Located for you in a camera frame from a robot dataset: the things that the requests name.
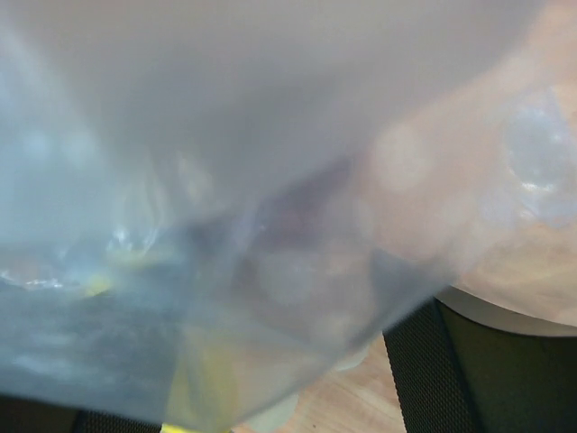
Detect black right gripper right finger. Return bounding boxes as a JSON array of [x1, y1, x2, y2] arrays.
[[383, 300, 576, 432]]

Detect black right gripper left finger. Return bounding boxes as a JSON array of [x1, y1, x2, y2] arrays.
[[1, 396, 161, 433]]

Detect clear polka dot zip bag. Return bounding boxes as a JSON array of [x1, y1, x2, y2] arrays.
[[1, 1, 576, 424]]

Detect dark purple fake grapes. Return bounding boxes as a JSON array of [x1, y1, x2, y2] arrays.
[[234, 157, 362, 290]]

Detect small yellow fake lemon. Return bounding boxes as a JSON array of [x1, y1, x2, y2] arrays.
[[87, 252, 239, 432]]

